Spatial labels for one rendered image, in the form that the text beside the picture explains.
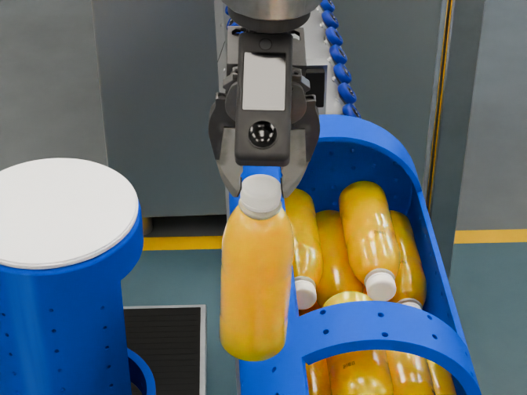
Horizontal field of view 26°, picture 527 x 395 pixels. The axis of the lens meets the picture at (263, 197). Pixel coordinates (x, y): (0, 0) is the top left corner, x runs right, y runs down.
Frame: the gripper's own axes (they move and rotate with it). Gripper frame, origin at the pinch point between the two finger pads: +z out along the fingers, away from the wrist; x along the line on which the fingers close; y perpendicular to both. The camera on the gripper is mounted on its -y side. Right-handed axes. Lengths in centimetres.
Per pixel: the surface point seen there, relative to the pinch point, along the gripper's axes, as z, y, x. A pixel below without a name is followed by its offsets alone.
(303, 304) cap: 39.2, 22.1, -7.5
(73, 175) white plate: 50, 60, 28
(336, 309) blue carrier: 24.3, 7.5, -9.8
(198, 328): 142, 110, 8
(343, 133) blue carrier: 27, 43, -13
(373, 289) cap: 36.6, 22.5, -16.7
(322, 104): 53, 85, -15
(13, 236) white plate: 49, 44, 35
